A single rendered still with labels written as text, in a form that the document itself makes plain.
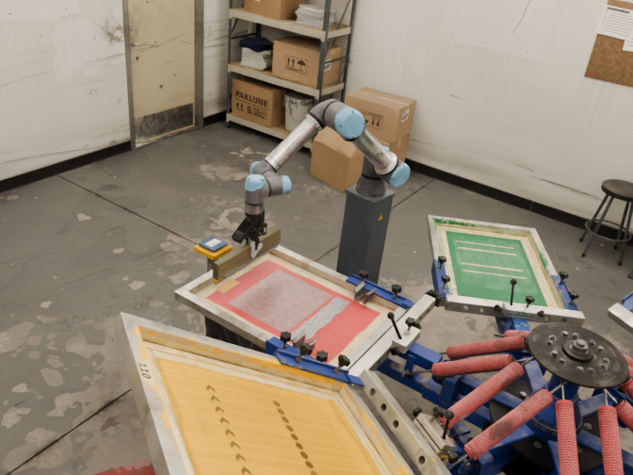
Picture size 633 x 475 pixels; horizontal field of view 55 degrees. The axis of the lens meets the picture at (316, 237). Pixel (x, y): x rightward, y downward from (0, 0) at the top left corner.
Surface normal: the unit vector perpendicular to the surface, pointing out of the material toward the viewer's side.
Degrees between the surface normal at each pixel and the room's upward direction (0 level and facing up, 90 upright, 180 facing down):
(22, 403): 0
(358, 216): 90
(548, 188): 90
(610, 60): 90
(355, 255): 90
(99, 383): 0
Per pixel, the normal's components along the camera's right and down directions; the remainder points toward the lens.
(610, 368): 0.10, -0.86
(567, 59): -0.57, 0.36
